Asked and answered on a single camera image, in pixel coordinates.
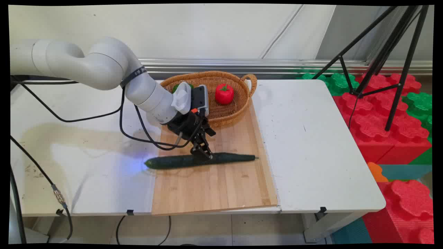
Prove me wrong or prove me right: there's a bamboo cutting board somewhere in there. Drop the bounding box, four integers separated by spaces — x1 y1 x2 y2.
151 100 278 216

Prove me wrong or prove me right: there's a red toy bell pepper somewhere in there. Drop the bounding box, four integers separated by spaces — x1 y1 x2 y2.
215 83 235 105

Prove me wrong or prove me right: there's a wicker basket with handles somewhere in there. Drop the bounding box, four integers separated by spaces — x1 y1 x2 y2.
160 71 258 127

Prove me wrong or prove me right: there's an orange foam piece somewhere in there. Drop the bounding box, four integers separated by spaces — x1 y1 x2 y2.
367 162 389 183

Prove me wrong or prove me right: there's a green toy bell pepper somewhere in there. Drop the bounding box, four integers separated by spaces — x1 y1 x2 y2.
172 83 194 94

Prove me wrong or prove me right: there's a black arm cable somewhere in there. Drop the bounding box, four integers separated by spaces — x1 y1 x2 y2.
119 88 203 151
10 80 125 123

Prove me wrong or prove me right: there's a large red foam block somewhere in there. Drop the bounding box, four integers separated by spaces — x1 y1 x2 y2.
332 73 433 165

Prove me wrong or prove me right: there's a black cable with metal connector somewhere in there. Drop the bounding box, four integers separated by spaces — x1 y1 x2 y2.
10 136 73 241

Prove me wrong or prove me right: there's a teal foam mat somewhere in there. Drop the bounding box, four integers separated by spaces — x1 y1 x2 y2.
331 217 373 245

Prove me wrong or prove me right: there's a white ribbed camera mount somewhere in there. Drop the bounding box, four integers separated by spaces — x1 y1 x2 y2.
172 82 193 115

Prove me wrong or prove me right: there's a teal foam block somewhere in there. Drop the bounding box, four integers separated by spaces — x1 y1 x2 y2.
379 164 433 181

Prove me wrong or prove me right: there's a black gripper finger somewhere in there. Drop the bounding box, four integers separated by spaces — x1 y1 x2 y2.
190 136 205 157
200 133 214 160

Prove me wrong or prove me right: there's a black cable under table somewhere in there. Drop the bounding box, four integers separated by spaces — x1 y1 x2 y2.
159 215 172 246
116 215 126 245

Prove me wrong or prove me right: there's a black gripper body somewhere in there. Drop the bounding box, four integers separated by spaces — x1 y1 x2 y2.
167 110 217 145

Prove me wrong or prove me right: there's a green foam block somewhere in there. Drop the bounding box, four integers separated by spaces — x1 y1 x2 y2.
300 72 360 96
401 91 433 144

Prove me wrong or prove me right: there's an aluminium wall rail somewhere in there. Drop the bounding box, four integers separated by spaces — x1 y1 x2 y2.
138 58 433 75

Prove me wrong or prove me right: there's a black velcro strap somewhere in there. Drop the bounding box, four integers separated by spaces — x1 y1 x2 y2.
120 66 148 89

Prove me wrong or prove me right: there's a black tripod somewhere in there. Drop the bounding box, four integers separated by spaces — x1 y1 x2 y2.
311 5 430 132

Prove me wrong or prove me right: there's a dark green cucumber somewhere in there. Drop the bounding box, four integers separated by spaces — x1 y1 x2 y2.
144 152 259 170

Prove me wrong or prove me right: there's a white table leg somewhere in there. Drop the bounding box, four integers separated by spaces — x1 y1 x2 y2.
302 211 364 243

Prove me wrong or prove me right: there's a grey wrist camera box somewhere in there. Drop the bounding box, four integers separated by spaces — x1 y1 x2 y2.
191 85 210 117

